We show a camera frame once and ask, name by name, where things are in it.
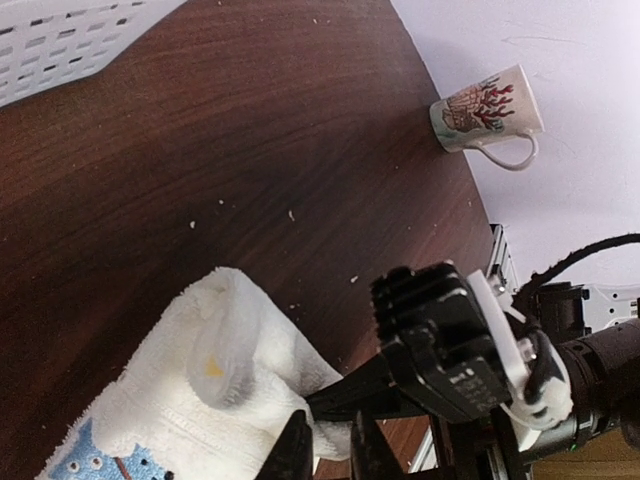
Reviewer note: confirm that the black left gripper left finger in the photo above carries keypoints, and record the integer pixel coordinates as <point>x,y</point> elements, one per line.
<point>291,457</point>

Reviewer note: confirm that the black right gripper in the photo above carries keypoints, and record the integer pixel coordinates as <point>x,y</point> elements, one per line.
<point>436,354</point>

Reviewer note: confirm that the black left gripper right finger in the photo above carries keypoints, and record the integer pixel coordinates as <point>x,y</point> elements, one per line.
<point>371,456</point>

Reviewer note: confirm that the cream white towel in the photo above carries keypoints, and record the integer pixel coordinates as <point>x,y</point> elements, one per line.
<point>206,394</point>

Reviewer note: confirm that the white perforated plastic basket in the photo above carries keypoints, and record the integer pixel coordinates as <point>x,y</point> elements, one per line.
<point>45,44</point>

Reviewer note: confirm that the cream patterned cup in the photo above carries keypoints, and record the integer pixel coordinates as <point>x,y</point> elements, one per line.
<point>499,108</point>

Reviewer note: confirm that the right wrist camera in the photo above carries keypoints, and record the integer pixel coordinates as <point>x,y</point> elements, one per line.
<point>519,359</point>

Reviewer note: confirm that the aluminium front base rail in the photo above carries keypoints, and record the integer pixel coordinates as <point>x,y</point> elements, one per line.
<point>501,263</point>

